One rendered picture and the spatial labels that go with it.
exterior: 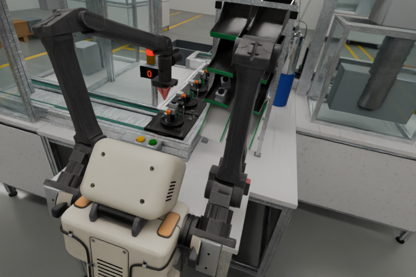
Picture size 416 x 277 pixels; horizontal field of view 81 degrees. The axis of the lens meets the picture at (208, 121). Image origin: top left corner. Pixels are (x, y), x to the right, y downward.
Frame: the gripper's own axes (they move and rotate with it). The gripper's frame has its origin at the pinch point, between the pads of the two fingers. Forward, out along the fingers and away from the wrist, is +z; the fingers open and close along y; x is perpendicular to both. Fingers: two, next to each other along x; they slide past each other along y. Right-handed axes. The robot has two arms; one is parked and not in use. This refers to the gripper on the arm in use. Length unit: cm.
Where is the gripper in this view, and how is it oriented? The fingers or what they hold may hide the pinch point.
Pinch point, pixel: (164, 98)
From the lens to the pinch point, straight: 114.1
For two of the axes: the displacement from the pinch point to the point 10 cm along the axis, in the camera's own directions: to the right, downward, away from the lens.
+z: -0.9, 8.4, 5.4
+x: -2.9, 5.0, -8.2
